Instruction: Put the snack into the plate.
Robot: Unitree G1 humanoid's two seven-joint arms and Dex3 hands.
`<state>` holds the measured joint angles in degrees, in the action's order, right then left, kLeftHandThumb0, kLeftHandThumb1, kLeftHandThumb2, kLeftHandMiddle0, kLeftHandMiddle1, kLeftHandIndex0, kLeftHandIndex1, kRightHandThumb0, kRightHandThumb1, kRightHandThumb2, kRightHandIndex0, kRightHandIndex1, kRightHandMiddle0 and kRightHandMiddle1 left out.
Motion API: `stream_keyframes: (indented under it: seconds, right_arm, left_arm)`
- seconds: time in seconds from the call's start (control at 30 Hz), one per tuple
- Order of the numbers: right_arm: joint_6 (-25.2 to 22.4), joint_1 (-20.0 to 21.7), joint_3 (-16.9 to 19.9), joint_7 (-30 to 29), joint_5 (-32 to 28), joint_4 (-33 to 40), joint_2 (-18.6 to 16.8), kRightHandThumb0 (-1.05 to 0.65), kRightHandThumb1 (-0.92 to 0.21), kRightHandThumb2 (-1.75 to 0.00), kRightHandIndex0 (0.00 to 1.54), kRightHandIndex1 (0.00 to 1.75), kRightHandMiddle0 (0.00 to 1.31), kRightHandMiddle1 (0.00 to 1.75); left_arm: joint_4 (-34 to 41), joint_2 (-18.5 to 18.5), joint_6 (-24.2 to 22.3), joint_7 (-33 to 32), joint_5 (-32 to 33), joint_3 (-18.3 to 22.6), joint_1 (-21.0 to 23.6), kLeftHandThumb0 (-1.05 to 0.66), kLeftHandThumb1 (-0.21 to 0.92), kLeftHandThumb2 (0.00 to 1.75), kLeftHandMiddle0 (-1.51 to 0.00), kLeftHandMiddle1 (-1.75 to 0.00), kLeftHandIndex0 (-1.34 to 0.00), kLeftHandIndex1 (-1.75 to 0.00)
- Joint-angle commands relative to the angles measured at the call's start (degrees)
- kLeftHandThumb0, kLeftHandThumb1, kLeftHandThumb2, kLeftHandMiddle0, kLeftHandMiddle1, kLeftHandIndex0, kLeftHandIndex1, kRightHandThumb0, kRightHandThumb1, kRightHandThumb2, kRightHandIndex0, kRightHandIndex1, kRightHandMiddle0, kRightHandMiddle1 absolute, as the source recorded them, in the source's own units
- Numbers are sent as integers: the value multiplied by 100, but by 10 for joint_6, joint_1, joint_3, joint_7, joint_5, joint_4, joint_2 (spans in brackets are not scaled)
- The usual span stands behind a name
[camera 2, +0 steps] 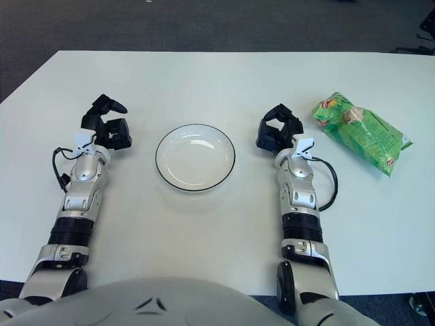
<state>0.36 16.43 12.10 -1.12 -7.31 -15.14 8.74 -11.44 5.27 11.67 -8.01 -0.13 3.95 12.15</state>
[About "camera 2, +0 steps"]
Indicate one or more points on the grey robot torso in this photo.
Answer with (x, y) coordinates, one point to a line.
(170, 302)

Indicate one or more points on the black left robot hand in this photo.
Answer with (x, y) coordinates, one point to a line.
(117, 134)

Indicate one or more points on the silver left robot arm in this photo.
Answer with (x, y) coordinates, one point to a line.
(79, 190)

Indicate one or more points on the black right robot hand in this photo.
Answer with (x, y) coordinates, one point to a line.
(268, 137)

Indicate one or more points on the grey caster wheel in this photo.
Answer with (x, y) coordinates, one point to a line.
(421, 302)

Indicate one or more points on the green chip bag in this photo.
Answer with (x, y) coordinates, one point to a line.
(367, 136)

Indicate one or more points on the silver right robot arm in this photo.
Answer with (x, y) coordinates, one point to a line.
(300, 193)

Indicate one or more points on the white plate with black rim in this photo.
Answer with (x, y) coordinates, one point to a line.
(195, 159)

